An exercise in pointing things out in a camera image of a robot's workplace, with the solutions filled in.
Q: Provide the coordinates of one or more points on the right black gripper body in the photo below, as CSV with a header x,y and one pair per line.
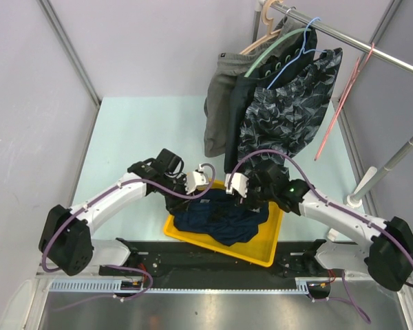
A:
x,y
257,195

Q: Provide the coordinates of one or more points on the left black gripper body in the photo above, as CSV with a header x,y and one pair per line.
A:
x,y
172,201

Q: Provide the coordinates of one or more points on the navy blue shorts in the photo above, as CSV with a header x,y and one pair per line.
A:
x,y
217,215

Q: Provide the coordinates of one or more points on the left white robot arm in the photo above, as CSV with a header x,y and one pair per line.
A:
x,y
67,242

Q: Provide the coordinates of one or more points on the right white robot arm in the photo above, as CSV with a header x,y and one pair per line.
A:
x,y
381,249

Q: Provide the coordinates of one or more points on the leaf patterned shorts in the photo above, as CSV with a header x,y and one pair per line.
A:
x,y
287,118

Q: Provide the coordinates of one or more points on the grey sweat shorts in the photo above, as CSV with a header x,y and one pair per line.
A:
x,y
229,67

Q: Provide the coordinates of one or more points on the dark teal shorts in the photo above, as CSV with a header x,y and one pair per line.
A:
x,y
243,93

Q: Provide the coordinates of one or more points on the green hanger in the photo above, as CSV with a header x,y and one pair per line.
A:
x,y
266,52

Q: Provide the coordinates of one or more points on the wooden hanger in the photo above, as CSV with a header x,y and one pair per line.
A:
x,y
261,16

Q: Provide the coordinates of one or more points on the yellow plastic tray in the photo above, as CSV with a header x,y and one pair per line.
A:
x,y
260,250

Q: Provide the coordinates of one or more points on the grey rack pole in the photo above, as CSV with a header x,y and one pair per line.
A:
x,y
386,168

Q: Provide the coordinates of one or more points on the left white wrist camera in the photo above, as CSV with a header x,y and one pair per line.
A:
x,y
197,178

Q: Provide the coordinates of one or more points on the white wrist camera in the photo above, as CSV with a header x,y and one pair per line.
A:
x,y
236,184
197,178

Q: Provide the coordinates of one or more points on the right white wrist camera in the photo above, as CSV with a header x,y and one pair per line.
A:
x,y
236,184

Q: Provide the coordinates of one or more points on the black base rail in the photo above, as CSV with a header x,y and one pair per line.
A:
x,y
182,266

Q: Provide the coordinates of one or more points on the blue wire hanger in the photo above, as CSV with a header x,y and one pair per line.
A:
x,y
302,57

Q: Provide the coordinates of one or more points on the pink wire hanger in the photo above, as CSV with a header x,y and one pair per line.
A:
x,y
359,65

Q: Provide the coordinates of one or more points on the metal clothes rail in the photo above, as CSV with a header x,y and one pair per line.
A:
x,y
345,38

